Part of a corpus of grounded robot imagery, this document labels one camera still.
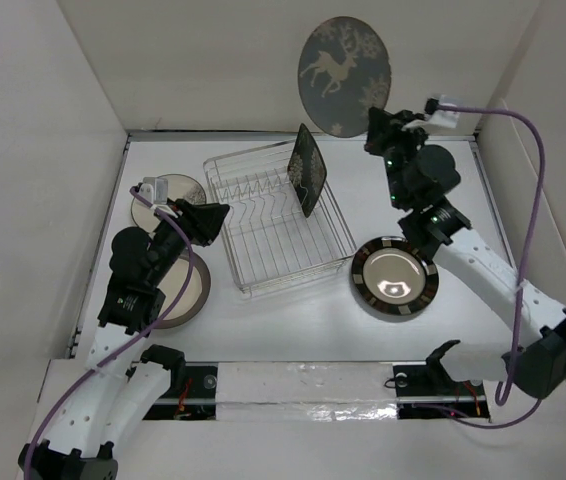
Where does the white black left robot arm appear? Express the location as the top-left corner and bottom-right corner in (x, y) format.
(18, 199), (230, 479)

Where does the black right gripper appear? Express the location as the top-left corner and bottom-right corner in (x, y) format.
(366, 106), (436, 209)

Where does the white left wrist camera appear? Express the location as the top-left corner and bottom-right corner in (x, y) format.
(135, 177), (169, 206)

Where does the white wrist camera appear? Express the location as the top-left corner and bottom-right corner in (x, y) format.
(135, 177), (169, 206)
(402, 95), (460, 130)

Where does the beige plate with tree pattern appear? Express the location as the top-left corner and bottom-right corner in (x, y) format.
(130, 174), (207, 233)

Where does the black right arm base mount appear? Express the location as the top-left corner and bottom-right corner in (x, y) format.
(383, 362), (491, 420)

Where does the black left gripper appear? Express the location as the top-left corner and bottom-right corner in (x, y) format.
(146, 197), (228, 286)

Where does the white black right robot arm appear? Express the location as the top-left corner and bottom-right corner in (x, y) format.
(365, 100), (566, 404)

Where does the black square floral plate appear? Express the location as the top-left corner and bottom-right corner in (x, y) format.
(287, 124), (327, 218)

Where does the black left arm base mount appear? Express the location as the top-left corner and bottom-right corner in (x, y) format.
(144, 363), (218, 421)

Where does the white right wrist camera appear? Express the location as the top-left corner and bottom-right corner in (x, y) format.
(402, 95), (460, 130)

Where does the black rimmed striped round plate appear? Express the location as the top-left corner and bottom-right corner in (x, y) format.
(349, 236), (439, 322)

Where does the beige plate with brown rim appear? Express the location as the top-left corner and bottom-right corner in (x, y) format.
(157, 252), (211, 329)

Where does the silver wire dish rack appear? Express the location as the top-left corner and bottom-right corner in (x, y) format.
(203, 140), (356, 296)

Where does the grey round deer plate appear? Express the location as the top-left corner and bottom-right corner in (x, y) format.
(297, 16), (392, 138)

